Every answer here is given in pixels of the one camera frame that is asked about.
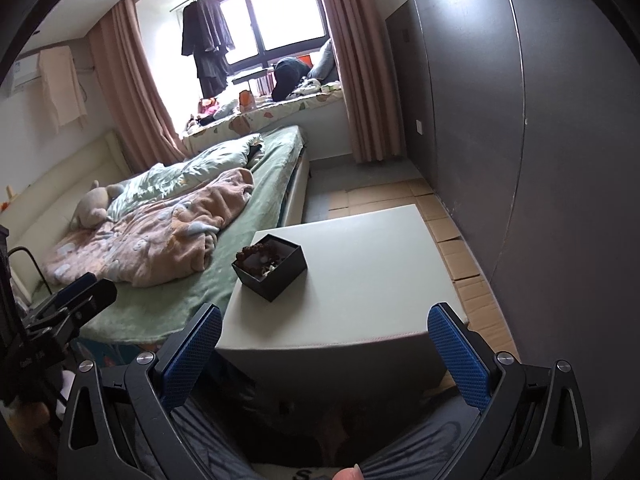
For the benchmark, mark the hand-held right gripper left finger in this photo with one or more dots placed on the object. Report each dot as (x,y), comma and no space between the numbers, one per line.
(192,360)

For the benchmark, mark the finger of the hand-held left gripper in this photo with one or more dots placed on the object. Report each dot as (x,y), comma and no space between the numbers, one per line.
(85,295)

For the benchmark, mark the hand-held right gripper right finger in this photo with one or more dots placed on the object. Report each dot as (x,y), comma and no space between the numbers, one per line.
(457,360)

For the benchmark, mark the black jewelry box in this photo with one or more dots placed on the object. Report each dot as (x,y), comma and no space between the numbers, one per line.
(280,280)

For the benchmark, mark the person's right hand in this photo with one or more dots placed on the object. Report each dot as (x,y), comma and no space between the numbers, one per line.
(350,471)

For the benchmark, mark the dark grey trousers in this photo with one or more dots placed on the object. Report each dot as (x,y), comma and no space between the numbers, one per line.
(210,435)

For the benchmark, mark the pink fleece blanket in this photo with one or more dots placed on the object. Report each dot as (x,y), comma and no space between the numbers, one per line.
(150,240)

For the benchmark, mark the beige plush toy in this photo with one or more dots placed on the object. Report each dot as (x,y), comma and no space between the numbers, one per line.
(92,205)

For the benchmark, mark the cream padded headboard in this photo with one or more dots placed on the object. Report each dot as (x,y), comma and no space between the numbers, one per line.
(45,185)

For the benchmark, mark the flattened cardboard sheets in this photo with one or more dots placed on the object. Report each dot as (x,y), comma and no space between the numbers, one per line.
(450,240)

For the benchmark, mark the white square low table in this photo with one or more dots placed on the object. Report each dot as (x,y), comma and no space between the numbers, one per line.
(360,270)

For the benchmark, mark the green floral pillow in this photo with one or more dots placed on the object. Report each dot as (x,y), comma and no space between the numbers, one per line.
(190,170)

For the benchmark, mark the bed with green sheet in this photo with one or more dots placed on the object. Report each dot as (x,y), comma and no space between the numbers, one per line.
(260,200)

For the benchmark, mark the hanging beige towel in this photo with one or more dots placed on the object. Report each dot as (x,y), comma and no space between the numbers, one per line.
(60,85)

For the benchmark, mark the long pink-brown curtain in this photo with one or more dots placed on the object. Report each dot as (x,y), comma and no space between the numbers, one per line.
(140,85)
(360,60)

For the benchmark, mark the pink plush toy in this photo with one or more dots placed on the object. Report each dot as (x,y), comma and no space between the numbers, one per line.
(207,107)

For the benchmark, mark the white air conditioner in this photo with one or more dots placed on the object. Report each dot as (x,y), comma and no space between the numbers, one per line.
(25,70)

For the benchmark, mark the dark grey wardrobe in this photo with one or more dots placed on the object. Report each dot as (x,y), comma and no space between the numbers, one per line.
(500,110)

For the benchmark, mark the orange paper bag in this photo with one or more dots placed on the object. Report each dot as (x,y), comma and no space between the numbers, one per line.
(246,99)

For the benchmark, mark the floral window seat cushion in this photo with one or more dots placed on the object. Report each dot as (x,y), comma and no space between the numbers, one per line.
(260,110)

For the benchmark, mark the small white lap desk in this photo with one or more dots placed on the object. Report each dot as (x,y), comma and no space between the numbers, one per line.
(250,76)

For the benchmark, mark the hanging dark clothes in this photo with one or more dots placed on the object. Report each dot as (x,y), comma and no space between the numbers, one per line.
(207,40)

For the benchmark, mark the black bag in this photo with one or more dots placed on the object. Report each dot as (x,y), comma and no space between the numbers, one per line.
(287,77)

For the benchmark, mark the grey pillow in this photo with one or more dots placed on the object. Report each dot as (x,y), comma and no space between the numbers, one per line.
(322,60)

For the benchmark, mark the dark-framed window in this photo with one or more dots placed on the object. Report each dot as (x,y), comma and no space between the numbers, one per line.
(280,15)

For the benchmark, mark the white wall socket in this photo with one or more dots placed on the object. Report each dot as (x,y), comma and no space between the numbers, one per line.
(420,126)

